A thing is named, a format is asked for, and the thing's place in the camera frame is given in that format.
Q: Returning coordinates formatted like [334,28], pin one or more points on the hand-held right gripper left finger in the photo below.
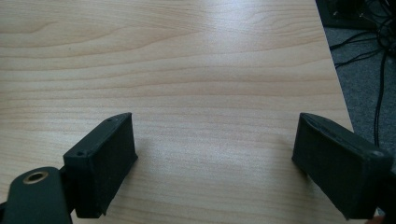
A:
[99,165]

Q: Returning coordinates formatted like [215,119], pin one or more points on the dark equipment base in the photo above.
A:
[345,14]

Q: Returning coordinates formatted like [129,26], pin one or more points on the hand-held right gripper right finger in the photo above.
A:
[339,168]

